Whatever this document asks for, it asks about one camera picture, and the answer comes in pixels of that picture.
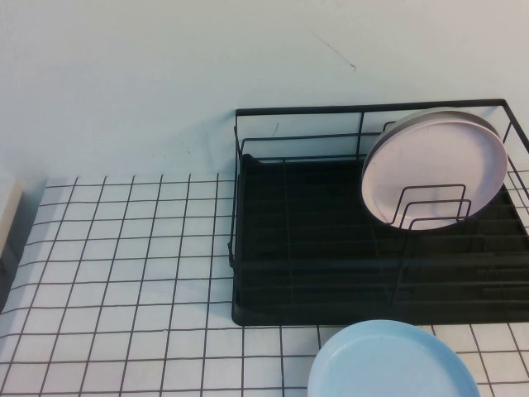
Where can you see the light blue round plate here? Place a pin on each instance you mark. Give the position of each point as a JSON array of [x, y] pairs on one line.
[[392, 362]]

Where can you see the pink round plate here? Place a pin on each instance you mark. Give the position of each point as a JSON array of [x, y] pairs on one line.
[[434, 165]]

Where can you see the grey round plate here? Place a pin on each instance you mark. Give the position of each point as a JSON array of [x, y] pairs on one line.
[[446, 112]]

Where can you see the black drip tray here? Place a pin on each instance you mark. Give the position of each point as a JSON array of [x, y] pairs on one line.
[[322, 207]]

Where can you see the white black-grid tablecloth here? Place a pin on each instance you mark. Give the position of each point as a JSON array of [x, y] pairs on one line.
[[124, 289]]

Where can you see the beige wooden board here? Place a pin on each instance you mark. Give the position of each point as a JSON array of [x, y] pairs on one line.
[[9, 215]]

